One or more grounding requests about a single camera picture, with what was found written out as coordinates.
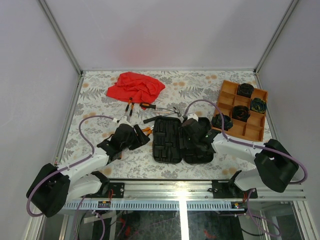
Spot blue green rolled cloth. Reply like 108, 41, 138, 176
250, 97, 267, 114

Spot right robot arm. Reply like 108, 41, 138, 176
180, 118, 299, 198

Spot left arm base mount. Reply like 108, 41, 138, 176
86, 182, 125, 200

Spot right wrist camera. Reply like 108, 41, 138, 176
187, 113, 199, 122

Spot dark rolled cloth top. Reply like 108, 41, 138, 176
237, 83, 254, 98

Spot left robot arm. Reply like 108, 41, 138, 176
26, 123, 150, 218

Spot wooden compartment tray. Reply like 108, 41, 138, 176
211, 80, 268, 142

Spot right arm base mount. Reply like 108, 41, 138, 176
211, 180, 250, 199

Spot black orange rolled cloth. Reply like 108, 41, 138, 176
232, 105, 251, 123

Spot steel claw hammer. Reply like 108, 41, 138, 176
143, 107, 182, 124

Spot orange handled needle-nose pliers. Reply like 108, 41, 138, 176
142, 126, 154, 137

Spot black plastic tool case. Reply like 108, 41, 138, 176
152, 117, 215, 164

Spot red crumpled cloth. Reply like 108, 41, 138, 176
106, 72, 166, 104

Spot small orange black screwdriver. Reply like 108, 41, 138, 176
124, 97, 133, 120

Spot dark floral rolled cloth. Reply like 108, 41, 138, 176
211, 113, 234, 131

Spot aluminium front rail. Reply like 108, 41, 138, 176
37, 179, 307, 201

